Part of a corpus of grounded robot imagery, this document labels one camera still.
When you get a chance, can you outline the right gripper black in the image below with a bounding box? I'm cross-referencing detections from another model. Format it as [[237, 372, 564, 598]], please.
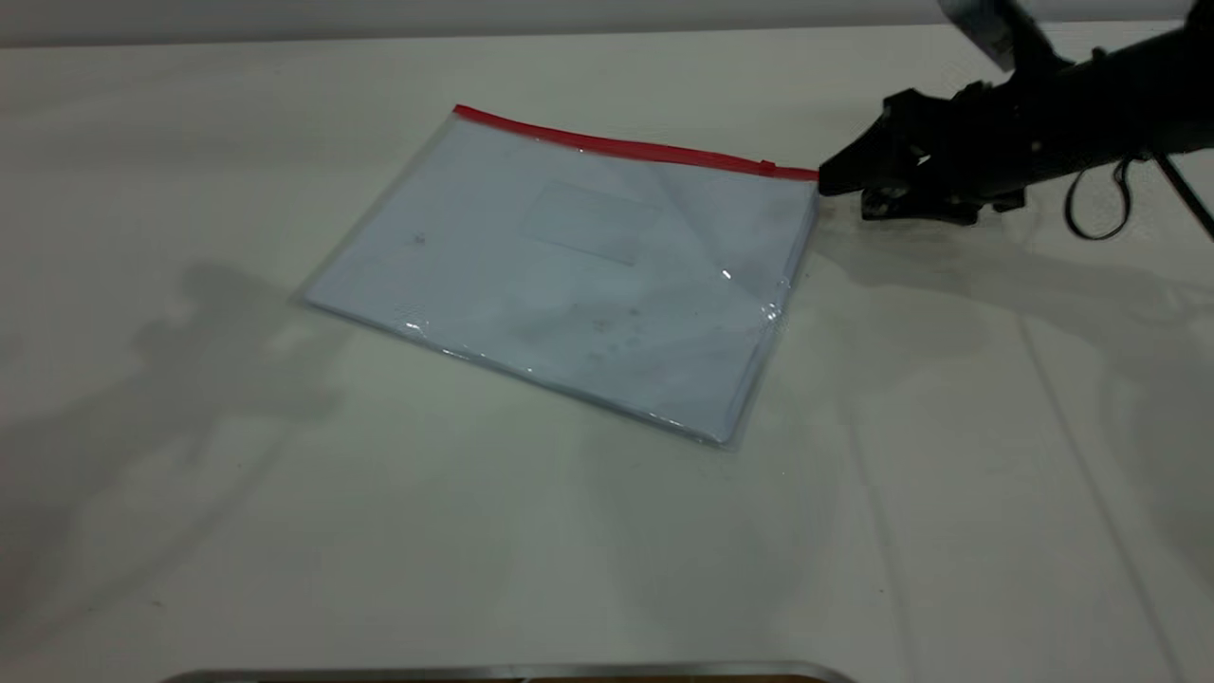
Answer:
[[817, 68, 1046, 226]]

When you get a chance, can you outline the thin black looped cable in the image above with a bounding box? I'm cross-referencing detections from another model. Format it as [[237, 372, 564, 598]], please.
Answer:
[[1063, 155, 1136, 241]]

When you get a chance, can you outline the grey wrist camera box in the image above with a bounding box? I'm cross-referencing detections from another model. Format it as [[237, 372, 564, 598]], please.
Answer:
[[937, 0, 1075, 73]]

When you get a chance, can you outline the transparent zip bag red zipper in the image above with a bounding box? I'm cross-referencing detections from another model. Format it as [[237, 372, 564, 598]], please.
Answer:
[[296, 104, 822, 450]]

